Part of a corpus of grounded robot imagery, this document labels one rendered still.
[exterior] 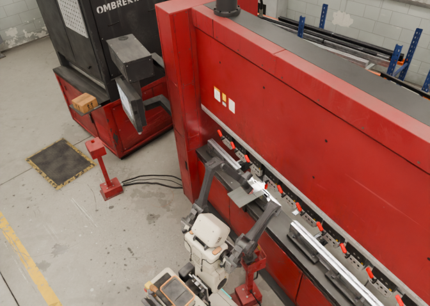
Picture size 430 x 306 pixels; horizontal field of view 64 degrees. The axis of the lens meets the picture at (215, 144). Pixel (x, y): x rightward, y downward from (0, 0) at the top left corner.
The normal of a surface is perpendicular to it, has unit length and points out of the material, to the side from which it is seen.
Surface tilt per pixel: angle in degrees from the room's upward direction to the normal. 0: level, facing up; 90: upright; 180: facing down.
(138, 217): 0
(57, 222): 0
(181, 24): 90
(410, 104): 0
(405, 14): 90
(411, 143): 90
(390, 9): 90
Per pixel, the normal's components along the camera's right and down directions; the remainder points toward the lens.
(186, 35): 0.55, 0.54
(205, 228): -0.54, -0.14
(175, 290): -0.04, -0.74
